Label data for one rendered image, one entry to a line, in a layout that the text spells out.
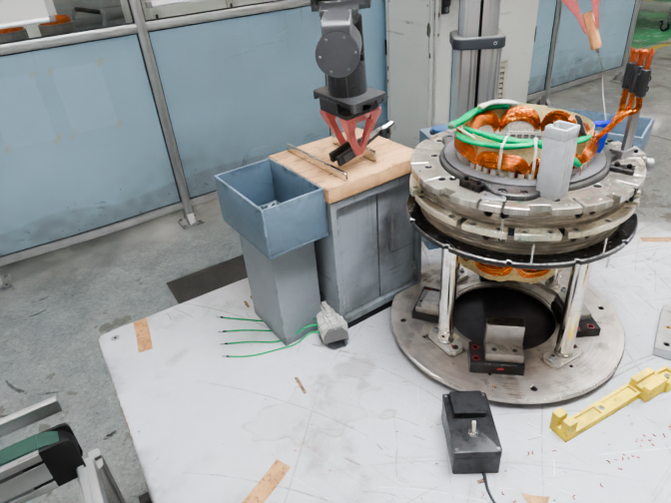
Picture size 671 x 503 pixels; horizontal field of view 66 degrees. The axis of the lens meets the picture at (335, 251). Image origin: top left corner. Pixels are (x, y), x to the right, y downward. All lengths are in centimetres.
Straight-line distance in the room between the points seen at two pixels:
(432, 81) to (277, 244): 237
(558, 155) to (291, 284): 45
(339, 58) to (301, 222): 25
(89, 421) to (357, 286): 137
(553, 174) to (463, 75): 59
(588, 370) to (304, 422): 44
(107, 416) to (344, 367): 132
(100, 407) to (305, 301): 133
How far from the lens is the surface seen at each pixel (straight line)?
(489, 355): 83
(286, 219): 77
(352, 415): 81
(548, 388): 85
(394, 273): 97
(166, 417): 88
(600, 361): 92
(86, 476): 98
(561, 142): 67
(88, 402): 215
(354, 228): 86
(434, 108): 309
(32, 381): 236
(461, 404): 76
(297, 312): 90
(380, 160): 88
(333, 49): 70
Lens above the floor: 141
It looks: 32 degrees down
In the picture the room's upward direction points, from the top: 5 degrees counter-clockwise
